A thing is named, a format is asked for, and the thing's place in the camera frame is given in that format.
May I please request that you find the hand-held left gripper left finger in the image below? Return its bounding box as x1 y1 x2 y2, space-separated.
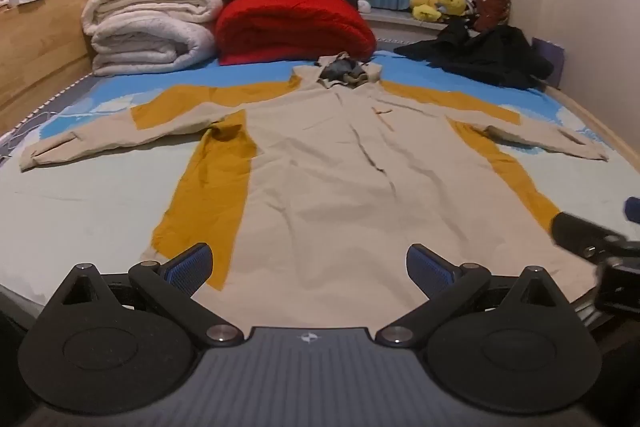
46 243 246 348

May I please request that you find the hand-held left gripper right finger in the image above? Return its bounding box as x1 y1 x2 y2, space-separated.
376 244 572 348

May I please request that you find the beige and yellow jacket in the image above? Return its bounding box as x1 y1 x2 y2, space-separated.
19 52 611 330

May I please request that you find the black clothes pile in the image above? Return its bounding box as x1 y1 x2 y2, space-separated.
394 21 555 90

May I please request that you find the blue patterned bed sheet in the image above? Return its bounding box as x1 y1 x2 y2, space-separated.
0 49 640 338

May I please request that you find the purple bag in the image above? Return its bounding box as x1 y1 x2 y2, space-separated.
531 37 566 88

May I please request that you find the grey window ledge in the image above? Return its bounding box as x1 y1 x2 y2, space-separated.
357 7 451 44

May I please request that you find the yellow bear plush toy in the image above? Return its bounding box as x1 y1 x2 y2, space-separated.
437 0 471 18

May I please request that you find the red folded quilt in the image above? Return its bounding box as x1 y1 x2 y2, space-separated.
215 0 377 66

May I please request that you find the yellow duck plush toy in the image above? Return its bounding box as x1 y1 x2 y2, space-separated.
410 0 444 22

